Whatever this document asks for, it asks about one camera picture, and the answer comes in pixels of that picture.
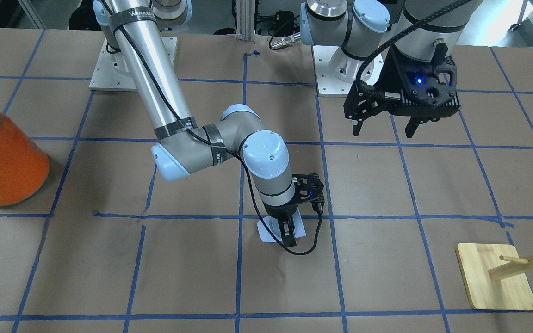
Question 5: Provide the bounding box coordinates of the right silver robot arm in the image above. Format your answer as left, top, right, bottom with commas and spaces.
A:
93, 0, 302, 248

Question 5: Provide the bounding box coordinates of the orange cylindrical can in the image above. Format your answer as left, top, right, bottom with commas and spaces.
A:
0, 112, 50, 206

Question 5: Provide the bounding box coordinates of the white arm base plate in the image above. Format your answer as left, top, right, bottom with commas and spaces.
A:
313, 46, 363, 97
89, 37, 178, 91

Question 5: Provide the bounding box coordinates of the wooden mug tree stand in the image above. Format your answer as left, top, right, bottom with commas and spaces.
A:
456, 243, 533, 311

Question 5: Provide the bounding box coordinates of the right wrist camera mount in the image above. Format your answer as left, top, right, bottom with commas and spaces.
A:
291, 173, 324, 216

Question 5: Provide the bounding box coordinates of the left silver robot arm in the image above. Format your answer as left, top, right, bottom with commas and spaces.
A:
300, 0, 481, 138

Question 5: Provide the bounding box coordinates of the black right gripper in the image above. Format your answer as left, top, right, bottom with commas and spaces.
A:
265, 206, 298, 248

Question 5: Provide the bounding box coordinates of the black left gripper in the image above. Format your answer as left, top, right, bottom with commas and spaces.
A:
343, 45, 461, 139

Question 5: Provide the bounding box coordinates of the light blue plastic cup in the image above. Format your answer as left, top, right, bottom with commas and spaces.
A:
257, 209, 306, 243

